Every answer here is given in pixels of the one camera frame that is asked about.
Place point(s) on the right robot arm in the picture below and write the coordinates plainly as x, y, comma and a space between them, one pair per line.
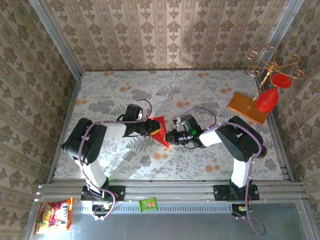
238, 172

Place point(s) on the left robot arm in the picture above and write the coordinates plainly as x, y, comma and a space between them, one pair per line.
95, 175

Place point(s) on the floral patterned table cover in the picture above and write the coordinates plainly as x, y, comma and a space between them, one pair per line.
140, 80

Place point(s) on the wooden base board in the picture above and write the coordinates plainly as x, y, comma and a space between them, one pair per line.
240, 103

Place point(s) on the green snack packet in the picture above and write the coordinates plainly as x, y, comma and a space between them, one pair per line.
148, 204

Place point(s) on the black controller board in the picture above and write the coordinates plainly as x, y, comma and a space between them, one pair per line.
100, 208
237, 210

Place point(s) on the red wine glass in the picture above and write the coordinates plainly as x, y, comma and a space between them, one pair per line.
266, 100

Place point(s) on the orange snack bag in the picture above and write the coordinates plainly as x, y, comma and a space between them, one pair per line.
52, 217

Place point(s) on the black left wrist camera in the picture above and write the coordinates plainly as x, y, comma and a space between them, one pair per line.
132, 111

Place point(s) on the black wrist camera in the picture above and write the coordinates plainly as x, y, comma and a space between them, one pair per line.
190, 122
132, 111

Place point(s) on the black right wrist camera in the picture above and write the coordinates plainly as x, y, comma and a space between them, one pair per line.
190, 122

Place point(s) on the aluminium frame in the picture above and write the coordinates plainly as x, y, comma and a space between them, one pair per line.
175, 190

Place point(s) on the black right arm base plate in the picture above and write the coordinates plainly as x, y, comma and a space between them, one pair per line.
221, 193

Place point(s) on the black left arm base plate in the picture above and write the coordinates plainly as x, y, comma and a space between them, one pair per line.
118, 192

